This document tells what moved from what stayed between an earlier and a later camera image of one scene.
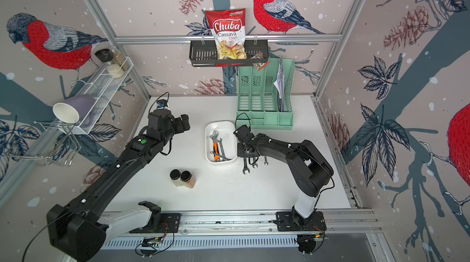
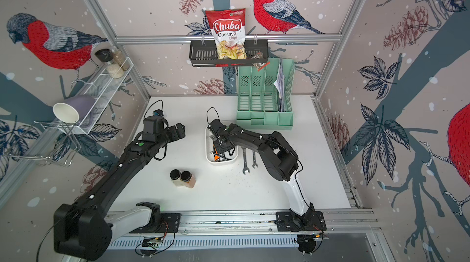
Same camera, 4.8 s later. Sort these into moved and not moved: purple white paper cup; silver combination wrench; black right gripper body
Moved: black right gripper body
Not moved: silver combination wrench; purple white paper cup
